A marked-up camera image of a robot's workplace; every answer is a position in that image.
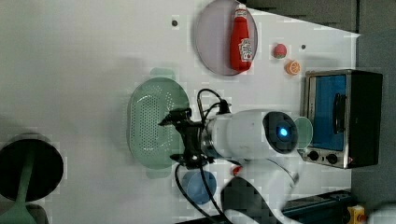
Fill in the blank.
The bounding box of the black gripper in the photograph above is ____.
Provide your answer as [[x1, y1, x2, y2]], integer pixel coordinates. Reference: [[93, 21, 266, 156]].
[[159, 108, 214, 169]]

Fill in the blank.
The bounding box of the green plastic strainer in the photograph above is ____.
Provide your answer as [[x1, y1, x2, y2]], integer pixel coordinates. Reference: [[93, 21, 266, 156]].
[[127, 67, 190, 179]]

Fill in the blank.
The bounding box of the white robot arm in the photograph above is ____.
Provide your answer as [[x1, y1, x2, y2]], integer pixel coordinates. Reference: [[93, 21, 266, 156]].
[[159, 106, 303, 224]]

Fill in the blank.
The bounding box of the blue plastic bowl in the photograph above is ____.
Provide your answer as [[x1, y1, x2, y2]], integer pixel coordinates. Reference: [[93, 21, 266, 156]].
[[181, 171, 217, 205]]

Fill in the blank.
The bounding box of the small red toy tomato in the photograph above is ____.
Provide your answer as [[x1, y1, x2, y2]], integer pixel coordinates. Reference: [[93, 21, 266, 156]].
[[232, 166, 242, 175]]

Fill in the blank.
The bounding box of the grey oval plate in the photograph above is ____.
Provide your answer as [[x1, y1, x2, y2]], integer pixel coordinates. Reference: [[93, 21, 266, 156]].
[[195, 0, 258, 76]]

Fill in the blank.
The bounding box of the red ketchup bottle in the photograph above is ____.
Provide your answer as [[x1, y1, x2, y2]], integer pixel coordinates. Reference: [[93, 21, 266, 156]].
[[230, 4, 253, 73]]

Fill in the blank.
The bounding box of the toy strawberry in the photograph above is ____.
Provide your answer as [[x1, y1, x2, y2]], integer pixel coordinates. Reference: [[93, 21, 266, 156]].
[[273, 44, 287, 59]]

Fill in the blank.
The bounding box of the toy orange slice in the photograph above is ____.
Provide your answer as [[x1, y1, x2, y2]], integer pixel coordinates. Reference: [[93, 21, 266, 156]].
[[284, 61, 301, 76]]

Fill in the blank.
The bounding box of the green round plate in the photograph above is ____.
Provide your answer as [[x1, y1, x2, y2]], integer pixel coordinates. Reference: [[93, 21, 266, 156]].
[[294, 117, 313, 149]]

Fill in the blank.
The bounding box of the black cup with spatula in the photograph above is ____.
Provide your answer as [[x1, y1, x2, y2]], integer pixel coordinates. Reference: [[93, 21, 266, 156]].
[[0, 133, 64, 202]]

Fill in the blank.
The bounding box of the black toaster oven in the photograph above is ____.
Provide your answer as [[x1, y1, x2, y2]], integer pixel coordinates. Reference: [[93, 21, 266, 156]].
[[299, 69, 383, 169]]

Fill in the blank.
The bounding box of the green spatula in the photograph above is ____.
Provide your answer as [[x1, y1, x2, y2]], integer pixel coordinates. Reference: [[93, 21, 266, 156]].
[[0, 149, 36, 224]]

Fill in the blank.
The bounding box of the dark blue bin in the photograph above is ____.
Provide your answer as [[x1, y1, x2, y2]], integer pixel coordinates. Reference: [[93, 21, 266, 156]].
[[282, 190, 356, 224]]

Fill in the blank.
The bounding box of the yellow emergency stop button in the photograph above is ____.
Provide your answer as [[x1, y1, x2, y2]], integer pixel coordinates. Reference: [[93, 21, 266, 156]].
[[347, 205, 367, 224]]

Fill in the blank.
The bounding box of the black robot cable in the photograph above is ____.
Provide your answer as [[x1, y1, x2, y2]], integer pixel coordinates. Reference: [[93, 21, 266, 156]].
[[174, 88, 237, 224]]

